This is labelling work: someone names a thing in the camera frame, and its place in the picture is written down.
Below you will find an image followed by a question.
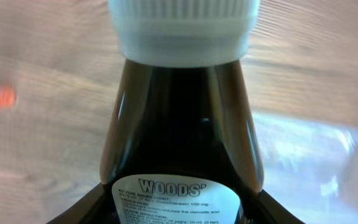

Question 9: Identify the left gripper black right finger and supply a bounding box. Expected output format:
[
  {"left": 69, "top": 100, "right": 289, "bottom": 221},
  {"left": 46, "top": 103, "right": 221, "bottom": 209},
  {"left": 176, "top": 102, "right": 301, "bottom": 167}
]
[{"left": 244, "top": 190, "right": 304, "bottom": 224}]

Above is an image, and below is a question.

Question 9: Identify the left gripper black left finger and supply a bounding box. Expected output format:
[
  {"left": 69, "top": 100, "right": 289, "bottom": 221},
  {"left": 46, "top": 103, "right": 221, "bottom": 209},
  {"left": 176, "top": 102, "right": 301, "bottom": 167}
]
[{"left": 47, "top": 184, "right": 112, "bottom": 224}]

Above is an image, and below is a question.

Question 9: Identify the dark syrup bottle white cap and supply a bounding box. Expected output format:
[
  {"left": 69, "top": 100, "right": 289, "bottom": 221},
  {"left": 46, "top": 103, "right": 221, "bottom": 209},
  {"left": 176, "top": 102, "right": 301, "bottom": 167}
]
[{"left": 100, "top": 1, "right": 268, "bottom": 223}]

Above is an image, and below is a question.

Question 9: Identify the clear plastic container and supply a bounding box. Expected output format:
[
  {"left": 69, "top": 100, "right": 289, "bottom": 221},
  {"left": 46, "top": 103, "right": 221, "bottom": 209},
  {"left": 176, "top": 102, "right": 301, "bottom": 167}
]
[{"left": 254, "top": 112, "right": 358, "bottom": 223}]

